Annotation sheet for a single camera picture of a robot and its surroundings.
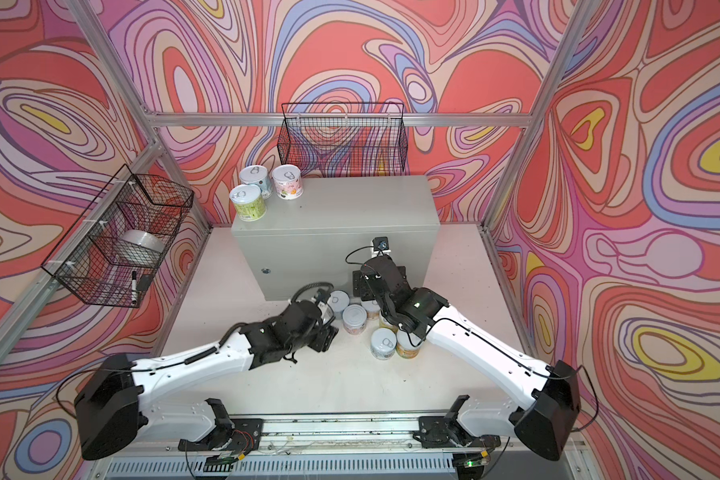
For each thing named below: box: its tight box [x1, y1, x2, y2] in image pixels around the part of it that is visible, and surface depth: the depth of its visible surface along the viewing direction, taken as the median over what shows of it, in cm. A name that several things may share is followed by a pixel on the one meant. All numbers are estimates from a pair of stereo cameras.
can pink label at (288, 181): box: [272, 164, 304, 201], surface depth 78 cm
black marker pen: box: [131, 270, 137, 305], surface depth 73 cm
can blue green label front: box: [370, 328, 397, 361], surface depth 86 cm
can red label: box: [240, 165, 271, 200], surface depth 78 cm
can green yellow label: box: [229, 184, 267, 222], surface depth 73 cm
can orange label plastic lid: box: [396, 329, 423, 359], surface depth 84 cm
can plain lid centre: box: [342, 304, 367, 335], surface depth 90 cm
